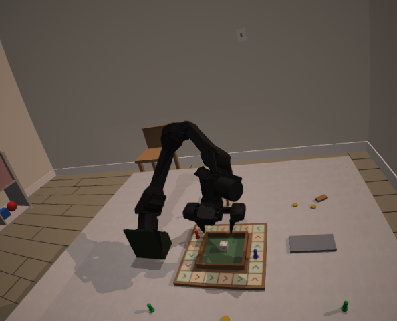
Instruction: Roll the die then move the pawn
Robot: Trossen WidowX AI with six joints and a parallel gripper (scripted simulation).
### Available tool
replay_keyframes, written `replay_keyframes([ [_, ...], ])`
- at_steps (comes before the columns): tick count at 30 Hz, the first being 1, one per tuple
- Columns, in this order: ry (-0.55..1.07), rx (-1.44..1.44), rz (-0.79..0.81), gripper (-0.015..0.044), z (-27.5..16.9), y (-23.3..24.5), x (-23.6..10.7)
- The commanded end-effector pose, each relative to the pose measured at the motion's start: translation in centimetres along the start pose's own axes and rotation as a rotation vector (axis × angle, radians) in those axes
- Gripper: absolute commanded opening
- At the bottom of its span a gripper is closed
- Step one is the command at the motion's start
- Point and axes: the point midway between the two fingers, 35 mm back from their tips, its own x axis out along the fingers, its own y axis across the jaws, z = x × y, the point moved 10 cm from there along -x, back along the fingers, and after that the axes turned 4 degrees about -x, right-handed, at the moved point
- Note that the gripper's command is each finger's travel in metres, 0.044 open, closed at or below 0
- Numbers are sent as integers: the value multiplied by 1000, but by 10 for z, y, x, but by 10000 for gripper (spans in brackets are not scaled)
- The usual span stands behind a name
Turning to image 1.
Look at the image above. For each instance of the green pawn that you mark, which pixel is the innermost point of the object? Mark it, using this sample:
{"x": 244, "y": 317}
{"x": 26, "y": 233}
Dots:
{"x": 151, "y": 309}
{"x": 345, "y": 306}

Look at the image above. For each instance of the brown rectangular block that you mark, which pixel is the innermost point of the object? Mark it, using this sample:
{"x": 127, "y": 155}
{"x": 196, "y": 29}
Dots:
{"x": 321, "y": 198}

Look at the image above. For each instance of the grey die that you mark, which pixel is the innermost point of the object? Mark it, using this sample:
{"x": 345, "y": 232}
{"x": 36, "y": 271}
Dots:
{"x": 224, "y": 245}

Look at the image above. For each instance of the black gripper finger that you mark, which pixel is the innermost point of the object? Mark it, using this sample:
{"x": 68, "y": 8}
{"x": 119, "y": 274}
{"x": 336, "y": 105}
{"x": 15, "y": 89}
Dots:
{"x": 232, "y": 223}
{"x": 202, "y": 227}

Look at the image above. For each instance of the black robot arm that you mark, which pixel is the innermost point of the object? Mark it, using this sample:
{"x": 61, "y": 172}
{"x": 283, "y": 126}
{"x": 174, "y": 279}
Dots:
{"x": 218, "y": 180}

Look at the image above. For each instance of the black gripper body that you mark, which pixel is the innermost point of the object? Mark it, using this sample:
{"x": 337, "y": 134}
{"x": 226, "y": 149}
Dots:
{"x": 236, "y": 211}

